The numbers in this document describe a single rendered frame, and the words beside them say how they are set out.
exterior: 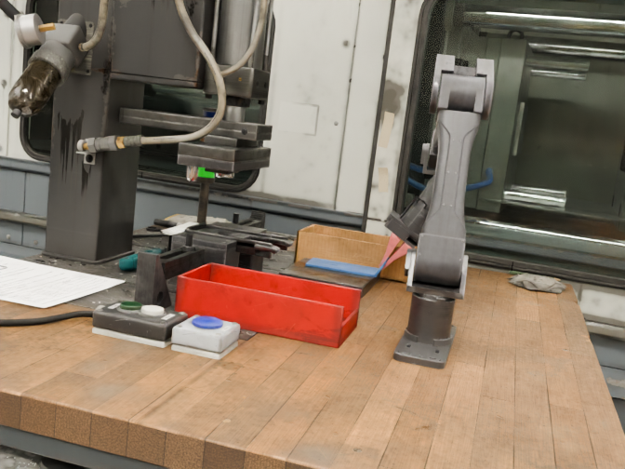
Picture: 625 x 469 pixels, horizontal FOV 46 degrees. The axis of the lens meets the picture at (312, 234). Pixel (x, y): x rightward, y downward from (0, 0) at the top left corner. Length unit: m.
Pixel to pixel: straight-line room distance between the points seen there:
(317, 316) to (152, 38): 0.57
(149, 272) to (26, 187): 1.29
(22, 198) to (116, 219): 0.96
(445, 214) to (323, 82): 0.89
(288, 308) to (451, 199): 0.29
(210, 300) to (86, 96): 0.48
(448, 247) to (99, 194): 0.63
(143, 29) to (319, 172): 0.75
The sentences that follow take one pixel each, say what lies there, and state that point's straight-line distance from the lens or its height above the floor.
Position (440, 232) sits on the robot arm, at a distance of 1.08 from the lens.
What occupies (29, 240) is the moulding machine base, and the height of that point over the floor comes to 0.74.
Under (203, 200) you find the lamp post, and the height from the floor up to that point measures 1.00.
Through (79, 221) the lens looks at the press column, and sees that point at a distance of 1.38.
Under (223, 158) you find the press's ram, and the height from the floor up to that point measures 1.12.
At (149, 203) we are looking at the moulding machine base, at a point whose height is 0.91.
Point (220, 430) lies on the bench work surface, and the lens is 0.75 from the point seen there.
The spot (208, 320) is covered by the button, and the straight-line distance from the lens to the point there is 0.96.
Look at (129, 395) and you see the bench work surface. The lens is 0.82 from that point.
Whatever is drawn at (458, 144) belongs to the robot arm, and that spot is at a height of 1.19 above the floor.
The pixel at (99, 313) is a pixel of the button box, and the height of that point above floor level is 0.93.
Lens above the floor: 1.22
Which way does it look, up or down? 10 degrees down
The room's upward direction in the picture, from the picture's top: 7 degrees clockwise
